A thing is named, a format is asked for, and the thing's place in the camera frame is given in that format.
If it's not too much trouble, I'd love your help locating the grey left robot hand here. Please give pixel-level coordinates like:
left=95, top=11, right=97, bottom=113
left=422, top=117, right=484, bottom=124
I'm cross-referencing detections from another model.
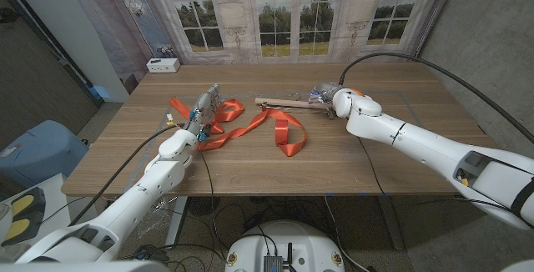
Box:
left=183, top=83, right=224, bottom=142

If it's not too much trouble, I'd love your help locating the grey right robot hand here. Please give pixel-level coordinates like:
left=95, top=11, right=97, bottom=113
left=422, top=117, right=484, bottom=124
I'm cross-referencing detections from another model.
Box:
left=308, top=82, right=345, bottom=106

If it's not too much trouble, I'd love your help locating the orange ribbon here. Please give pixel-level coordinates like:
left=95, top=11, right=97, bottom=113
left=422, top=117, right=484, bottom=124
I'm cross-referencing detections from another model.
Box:
left=169, top=98, right=308, bottom=158

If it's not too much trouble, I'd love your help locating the white power strip box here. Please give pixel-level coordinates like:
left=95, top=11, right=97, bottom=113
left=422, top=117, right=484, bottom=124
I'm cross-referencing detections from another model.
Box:
left=145, top=58, right=181, bottom=74

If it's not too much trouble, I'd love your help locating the printed window backdrop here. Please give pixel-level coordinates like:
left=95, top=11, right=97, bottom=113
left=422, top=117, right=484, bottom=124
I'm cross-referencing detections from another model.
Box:
left=62, top=0, right=462, bottom=65

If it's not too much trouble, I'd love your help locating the metal table leg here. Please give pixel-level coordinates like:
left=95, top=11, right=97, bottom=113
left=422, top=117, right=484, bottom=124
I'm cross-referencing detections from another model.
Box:
left=165, top=196, right=189, bottom=250
left=377, top=196, right=406, bottom=251

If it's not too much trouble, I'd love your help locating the clear plastic bag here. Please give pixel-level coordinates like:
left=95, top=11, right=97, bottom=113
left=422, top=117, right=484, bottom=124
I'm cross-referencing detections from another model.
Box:
left=137, top=199, right=179, bottom=239

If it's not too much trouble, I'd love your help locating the white side cabinet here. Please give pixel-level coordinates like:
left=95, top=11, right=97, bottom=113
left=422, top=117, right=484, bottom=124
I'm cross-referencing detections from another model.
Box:
left=0, top=173, right=105, bottom=260

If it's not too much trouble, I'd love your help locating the blue plastic bin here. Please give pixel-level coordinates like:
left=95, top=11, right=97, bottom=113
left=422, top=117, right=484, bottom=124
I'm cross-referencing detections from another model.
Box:
left=0, top=120, right=89, bottom=189

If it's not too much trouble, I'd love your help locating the white robot chest shell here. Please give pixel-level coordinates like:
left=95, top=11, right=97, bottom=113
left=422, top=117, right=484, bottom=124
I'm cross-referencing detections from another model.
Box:
left=0, top=259, right=168, bottom=272

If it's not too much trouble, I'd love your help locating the black yellow foot pedal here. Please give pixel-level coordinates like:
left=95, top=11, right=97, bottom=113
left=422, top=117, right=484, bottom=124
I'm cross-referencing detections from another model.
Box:
left=0, top=187, right=46, bottom=247

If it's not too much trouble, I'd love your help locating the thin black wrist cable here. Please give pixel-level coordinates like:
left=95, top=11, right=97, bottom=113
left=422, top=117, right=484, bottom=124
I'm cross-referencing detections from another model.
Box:
left=199, top=138, right=219, bottom=260

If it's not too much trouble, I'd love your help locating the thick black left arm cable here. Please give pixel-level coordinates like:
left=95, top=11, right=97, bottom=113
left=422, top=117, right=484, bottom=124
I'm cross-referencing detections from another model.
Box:
left=68, top=124, right=180, bottom=227

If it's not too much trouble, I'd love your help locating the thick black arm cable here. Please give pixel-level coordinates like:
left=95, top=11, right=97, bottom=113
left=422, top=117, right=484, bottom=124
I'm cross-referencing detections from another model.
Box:
left=68, top=124, right=180, bottom=227
left=338, top=52, right=534, bottom=144

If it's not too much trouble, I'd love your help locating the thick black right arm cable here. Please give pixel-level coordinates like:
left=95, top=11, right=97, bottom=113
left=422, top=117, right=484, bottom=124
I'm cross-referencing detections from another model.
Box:
left=338, top=52, right=534, bottom=144

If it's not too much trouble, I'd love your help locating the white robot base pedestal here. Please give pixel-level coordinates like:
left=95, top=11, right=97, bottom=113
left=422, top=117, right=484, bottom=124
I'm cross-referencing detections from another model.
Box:
left=224, top=220, right=346, bottom=272

